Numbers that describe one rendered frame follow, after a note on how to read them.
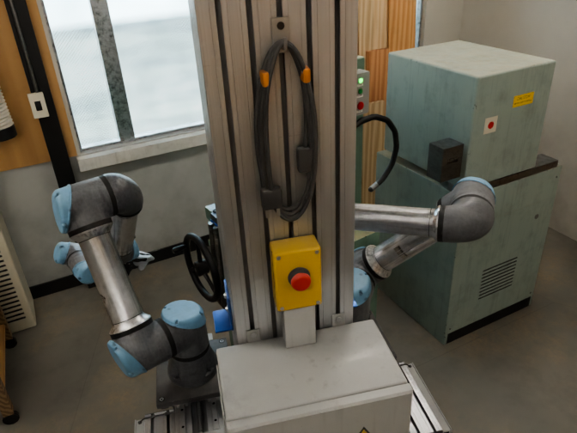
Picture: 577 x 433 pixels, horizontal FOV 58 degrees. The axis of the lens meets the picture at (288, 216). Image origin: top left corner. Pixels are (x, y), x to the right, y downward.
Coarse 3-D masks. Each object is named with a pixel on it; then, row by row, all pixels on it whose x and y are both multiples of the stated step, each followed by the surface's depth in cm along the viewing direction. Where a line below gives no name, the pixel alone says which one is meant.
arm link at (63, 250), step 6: (60, 246) 172; (66, 246) 173; (72, 246) 174; (78, 246) 175; (54, 252) 174; (60, 252) 171; (66, 252) 172; (72, 252) 172; (54, 258) 174; (60, 258) 171; (66, 258) 172; (66, 264) 172
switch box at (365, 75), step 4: (360, 72) 192; (364, 72) 192; (368, 72) 193; (360, 76) 191; (364, 76) 192; (368, 76) 193; (364, 80) 193; (368, 80) 194; (364, 84) 193; (368, 84) 195; (364, 88) 194; (368, 88) 196; (356, 92) 193; (364, 92) 195; (368, 92) 196; (356, 96) 194; (364, 96) 196; (368, 96) 197; (356, 100) 194; (360, 100) 195; (364, 100) 196; (368, 100) 198; (356, 104) 195; (364, 104) 197; (368, 104) 199; (356, 108) 196; (364, 108) 198; (364, 112) 199
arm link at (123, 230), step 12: (108, 180) 138; (120, 180) 140; (132, 180) 145; (120, 192) 139; (132, 192) 142; (120, 204) 140; (132, 204) 144; (120, 216) 149; (132, 216) 150; (120, 228) 156; (132, 228) 159; (120, 240) 162; (132, 240) 166; (120, 252) 169; (132, 252) 176
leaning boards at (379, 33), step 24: (360, 0) 330; (384, 0) 341; (408, 0) 346; (360, 24) 336; (384, 24) 348; (408, 24) 352; (360, 48) 343; (384, 48) 345; (408, 48) 360; (384, 72) 350; (384, 96) 358; (384, 144) 359
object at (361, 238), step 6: (360, 234) 222; (366, 234) 222; (372, 234) 222; (378, 234) 225; (360, 240) 219; (366, 240) 222; (372, 240) 224; (378, 240) 226; (354, 246) 218; (360, 246) 221; (366, 246) 223
